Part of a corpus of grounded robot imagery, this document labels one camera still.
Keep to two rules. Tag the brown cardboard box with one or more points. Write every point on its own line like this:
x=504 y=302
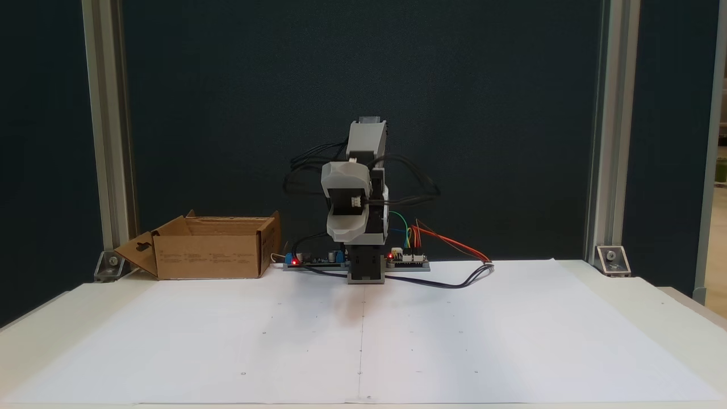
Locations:
x=210 y=255

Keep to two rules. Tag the aluminium frame post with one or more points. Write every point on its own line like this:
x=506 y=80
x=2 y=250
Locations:
x=105 y=113
x=616 y=113

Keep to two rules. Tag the circuit board with red light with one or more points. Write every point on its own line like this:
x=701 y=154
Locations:
x=406 y=258

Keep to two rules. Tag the metal corner bracket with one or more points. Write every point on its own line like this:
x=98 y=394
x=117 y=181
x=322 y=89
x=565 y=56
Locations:
x=111 y=264
x=612 y=260

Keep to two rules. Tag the circuit board with blue terminals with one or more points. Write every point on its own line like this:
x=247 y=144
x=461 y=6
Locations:
x=312 y=261

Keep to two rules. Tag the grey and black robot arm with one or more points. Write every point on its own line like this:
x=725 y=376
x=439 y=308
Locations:
x=366 y=139

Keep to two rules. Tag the beige partition edge post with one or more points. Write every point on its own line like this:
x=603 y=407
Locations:
x=707 y=227

